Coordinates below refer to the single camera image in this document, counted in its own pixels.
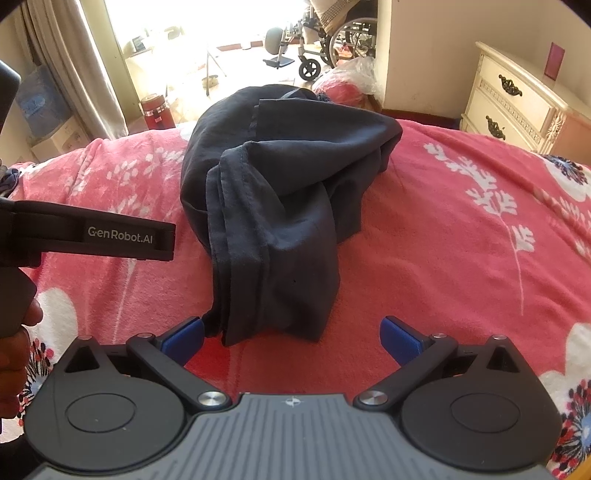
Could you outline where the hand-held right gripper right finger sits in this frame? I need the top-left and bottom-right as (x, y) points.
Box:
(355, 316), (527, 411)

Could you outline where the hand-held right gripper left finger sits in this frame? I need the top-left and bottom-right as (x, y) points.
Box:
(62, 316), (233, 411)

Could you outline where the dark navy garment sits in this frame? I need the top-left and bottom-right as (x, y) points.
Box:
(180, 85), (403, 348)

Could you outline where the person's left hand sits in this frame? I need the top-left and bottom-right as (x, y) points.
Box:
(0, 299), (43, 418)

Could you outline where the pink floral blanket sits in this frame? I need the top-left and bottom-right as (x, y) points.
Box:
(0, 117), (591, 480)

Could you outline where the white water dispenser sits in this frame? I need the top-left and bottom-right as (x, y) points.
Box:
(30, 121), (90, 163)

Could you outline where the blue water jug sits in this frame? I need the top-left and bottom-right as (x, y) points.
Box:
(18, 65), (70, 127)

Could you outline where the red thermos bottle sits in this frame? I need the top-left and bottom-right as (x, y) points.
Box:
(141, 93), (176, 130)

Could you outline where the beige curtain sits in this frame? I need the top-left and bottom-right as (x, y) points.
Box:
(25, 0), (130, 139)

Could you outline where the pink plastic bag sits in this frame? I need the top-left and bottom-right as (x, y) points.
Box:
(313, 58), (379, 109)

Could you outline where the cream nightstand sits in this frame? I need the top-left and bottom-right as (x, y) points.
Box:
(459, 41), (591, 155)

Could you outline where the wheelchair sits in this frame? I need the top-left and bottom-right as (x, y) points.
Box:
(263, 4), (379, 81)

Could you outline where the magenta card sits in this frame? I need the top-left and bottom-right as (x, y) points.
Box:
(544, 42), (566, 79)

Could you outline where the beige quilt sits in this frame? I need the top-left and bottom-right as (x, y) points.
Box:
(307, 0), (379, 31)

